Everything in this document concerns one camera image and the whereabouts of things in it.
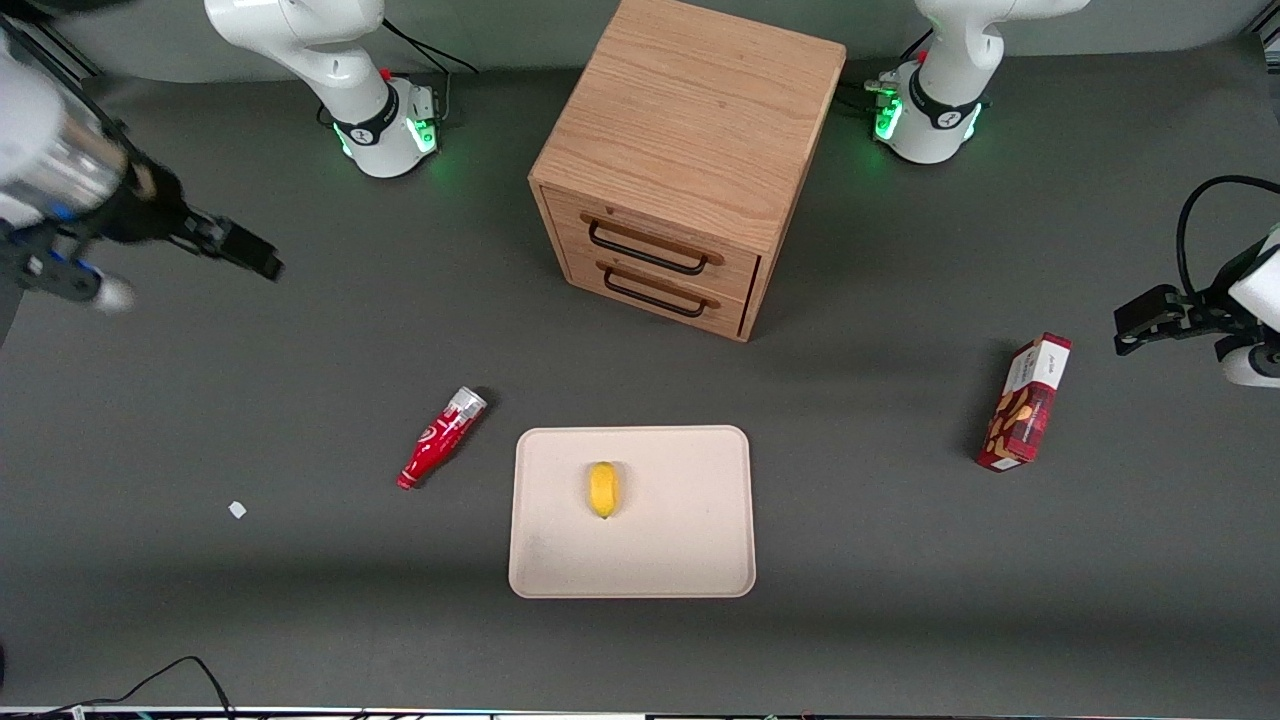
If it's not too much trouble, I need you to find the wooden drawer cabinet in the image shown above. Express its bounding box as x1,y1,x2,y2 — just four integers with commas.
528,0,848,344

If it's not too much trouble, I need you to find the beige plastic tray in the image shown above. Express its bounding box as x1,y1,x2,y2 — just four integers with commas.
508,425,757,600

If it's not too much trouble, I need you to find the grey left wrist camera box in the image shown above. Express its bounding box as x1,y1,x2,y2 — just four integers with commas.
1216,335,1280,390

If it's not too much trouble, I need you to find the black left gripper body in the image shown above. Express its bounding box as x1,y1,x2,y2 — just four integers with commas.
1172,284,1246,339

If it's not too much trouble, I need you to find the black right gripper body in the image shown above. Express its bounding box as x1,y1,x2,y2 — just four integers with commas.
98,162,223,251

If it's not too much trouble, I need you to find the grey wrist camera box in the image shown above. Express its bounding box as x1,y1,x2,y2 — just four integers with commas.
1216,335,1280,390
0,222,137,317

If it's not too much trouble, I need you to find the red coke bottle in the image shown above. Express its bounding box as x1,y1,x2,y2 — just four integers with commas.
396,386,489,492

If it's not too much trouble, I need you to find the black base cable bundle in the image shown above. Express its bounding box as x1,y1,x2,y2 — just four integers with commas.
838,28,936,116

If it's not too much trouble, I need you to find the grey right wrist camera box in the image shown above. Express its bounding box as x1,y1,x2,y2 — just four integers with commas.
0,222,137,317

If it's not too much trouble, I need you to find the black aluminium frame rail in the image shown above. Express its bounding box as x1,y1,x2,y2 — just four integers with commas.
0,12,131,141

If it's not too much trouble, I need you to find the red snack box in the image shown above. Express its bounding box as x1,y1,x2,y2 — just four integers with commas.
976,332,1073,473

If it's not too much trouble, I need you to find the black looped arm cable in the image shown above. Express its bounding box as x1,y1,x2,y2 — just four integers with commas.
1175,175,1280,301

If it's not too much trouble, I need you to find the black drawer handle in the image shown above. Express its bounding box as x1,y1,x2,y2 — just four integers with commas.
587,220,711,277
602,266,709,320

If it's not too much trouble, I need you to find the yellow lemon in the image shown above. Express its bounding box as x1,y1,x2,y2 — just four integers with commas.
588,461,621,520

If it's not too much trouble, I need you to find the thin black table cable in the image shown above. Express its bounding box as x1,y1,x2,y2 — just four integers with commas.
0,655,237,720

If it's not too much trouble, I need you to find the wooden drawer front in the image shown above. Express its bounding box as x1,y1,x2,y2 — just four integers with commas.
562,248,753,339
542,186,763,303

